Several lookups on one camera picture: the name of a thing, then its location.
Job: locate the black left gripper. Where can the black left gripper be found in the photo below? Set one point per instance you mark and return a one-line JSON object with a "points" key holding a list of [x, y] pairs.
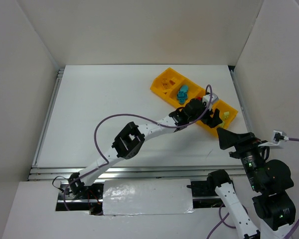
{"points": [[212, 115]]}

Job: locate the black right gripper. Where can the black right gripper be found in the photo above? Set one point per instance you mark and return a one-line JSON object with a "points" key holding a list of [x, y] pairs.
{"points": [[242, 146]]}

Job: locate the lime green lego brick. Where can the lime green lego brick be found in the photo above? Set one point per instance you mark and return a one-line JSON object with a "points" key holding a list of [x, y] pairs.
{"points": [[226, 115]]}

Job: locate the blue rectangular lego brick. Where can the blue rectangular lego brick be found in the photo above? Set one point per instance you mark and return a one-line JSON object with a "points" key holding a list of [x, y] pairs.
{"points": [[182, 97]]}

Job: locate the blue frog lego brick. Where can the blue frog lego brick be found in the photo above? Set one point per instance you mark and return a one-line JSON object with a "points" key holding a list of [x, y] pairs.
{"points": [[184, 89]]}

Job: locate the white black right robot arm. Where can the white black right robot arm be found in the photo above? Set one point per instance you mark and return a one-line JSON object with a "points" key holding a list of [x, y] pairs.
{"points": [[269, 178]]}

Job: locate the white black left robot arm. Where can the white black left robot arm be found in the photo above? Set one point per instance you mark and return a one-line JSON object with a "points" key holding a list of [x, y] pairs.
{"points": [[130, 139]]}

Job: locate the yellow sorting tray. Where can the yellow sorting tray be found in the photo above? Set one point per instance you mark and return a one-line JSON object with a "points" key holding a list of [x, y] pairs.
{"points": [[194, 91]]}

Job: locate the white foil cover panel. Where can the white foil cover panel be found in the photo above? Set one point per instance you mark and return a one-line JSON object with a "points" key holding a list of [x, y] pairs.
{"points": [[147, 197]]}

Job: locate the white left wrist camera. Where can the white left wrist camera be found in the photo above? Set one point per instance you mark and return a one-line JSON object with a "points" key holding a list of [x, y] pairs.
{"points": [[209, 100]]}

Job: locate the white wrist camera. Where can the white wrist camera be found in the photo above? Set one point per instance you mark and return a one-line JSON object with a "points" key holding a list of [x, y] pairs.
{"points": [[209, 100], [277, 141]]}

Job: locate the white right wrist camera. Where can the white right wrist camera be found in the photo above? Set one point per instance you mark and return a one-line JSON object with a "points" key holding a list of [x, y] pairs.
{"points": [[277, 141]]}

